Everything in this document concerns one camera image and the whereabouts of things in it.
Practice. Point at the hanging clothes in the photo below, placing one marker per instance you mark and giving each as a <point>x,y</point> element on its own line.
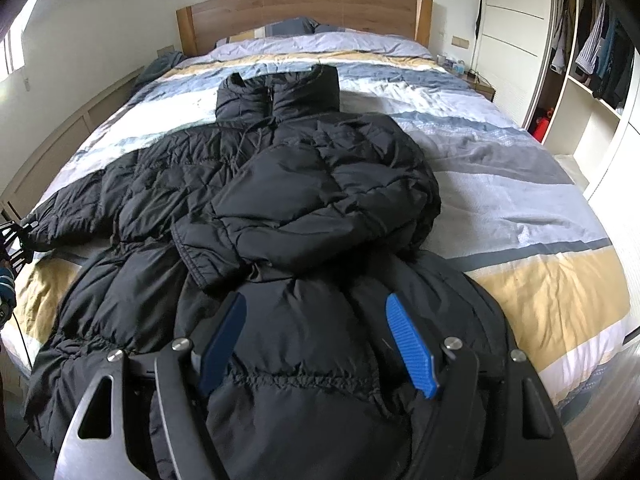
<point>600,50</point>

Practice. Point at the beige low cabinet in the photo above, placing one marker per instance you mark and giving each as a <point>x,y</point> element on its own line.
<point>60,135</point>

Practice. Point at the red container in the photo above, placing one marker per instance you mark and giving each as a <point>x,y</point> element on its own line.
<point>540,129</point>

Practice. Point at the blue-grey pillow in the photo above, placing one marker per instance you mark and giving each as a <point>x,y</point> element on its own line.
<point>290,27</point>

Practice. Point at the white wardrobe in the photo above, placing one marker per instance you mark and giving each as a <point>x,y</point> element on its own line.
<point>515,20</point>

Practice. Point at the wall switch plate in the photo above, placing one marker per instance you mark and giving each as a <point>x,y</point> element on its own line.
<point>460,41</point>

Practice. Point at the wooden nightstand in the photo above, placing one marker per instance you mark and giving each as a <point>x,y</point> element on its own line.
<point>480,87</point>

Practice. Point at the window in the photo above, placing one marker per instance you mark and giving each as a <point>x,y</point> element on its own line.
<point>17,35</point>

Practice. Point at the black puffer jacket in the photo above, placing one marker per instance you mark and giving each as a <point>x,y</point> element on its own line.
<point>300,185</point>

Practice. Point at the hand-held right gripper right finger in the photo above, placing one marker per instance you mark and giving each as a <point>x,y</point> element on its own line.
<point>410,345</point>

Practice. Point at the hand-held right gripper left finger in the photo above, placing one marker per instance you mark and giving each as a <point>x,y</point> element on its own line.
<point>222,345</point>

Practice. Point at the dark blue cloth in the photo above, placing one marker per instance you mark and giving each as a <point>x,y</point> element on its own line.
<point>157,67</point>

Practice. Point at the wall outlet plate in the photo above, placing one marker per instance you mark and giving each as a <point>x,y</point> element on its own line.
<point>166,51</point>

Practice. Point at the wooden headboard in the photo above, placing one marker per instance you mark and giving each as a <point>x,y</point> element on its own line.
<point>300,7</point>

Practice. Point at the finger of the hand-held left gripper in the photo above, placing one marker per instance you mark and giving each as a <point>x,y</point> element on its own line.
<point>25,246</point>

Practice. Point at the striped duvet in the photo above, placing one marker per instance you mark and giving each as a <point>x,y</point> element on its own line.
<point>500,185</point>

